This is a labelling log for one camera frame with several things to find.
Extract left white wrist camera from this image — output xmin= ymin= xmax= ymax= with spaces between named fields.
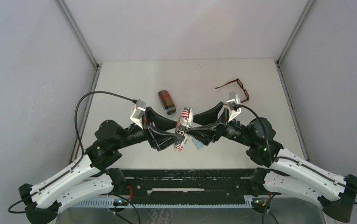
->
xmin=130 ymin=99 xmax=146 ymax=129

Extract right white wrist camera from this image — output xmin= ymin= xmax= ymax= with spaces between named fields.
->
xmin=227 ymin=91 xmax=242 ymax=122

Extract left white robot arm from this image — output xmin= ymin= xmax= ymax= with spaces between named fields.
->
xmin=19 ymin=107 xmax=182 ymax=224

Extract right aluminium frame post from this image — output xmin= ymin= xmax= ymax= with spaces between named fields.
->
xmin=276 ymin=0 xmax=317 ymax=169

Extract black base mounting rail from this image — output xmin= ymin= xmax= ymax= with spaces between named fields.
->
xmin=116 ymin=168 xmax=271 ymax=206

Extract flag print glasses case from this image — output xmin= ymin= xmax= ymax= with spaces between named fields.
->
xmin=173 ymin=107 xmax=194 ymax=151

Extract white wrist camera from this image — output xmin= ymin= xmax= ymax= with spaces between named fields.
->
xmin=130 ymin=99 xmax=146 ymax=129
xmin=227 ymin=91 xmax=242 ymax=122

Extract brown striped glasses case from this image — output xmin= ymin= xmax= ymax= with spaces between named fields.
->
xmin=157 ymin=90 xmax=177 ymax=115

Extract brown tortoise sunglasses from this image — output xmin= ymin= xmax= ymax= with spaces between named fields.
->
xmin=215 ymin=78 xmax=250 ymax=103

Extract left black camera cable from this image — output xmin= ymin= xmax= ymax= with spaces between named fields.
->
xmin=7 ymin=91 xmax=138 ymax=215

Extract aluminium frame post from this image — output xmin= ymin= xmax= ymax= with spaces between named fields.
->
xmin=276 ymin=0 xmax=317 ymax=169
xmin=54 ymin=0 xmax=102 ymax=168

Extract left aluminium frame post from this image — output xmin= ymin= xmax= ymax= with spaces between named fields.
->
xmin=54 ymin=0 xmax=102 ymax=168

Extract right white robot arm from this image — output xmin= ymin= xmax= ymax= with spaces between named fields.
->
xmin=181 ymin=103 xmax=357 ymax=223

